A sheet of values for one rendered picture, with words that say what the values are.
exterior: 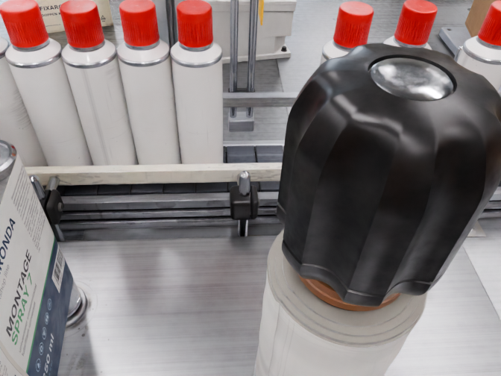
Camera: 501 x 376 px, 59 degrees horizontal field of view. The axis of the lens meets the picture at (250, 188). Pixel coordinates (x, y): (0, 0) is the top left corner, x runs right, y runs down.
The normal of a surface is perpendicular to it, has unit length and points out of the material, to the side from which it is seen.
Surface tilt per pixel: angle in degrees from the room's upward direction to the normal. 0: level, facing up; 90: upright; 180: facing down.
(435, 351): 0
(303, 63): 0
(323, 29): 0
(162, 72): 90
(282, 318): 93
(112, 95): 90
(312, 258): 90
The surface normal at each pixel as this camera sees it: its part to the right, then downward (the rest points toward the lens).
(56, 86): 0.71, 0.52
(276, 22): 0.25, 0.69
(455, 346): 0.04, -0.70
